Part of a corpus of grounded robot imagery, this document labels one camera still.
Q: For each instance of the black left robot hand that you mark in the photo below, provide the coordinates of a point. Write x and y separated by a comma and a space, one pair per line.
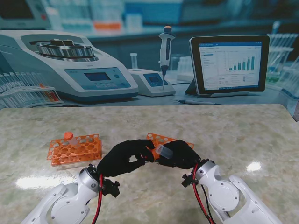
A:
119, 161

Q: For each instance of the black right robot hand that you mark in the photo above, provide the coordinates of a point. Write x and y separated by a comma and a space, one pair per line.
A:
184, 156

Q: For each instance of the clear plastic test tube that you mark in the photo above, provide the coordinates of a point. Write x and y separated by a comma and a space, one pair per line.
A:
75, 142
164, 151

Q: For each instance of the orange screw cap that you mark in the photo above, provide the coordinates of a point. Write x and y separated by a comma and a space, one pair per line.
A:
68, 135

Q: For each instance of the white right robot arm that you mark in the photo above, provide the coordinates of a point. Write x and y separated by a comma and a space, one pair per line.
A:
222, 193

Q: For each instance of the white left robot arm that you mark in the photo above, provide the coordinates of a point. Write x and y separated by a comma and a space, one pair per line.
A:
70, 203

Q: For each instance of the orange plastic test tube rack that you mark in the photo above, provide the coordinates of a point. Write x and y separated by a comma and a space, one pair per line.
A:
77, 151
161, 138

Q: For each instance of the printed laboratory backdrop poster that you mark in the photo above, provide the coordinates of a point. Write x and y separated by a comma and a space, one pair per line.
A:
149, 46

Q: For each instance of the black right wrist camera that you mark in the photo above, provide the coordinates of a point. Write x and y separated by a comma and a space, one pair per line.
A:
187, 180

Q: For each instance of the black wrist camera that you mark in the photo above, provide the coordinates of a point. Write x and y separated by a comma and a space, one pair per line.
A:
111, 189
187, 180

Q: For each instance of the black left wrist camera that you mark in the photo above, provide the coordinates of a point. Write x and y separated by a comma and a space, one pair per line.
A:
111, 189

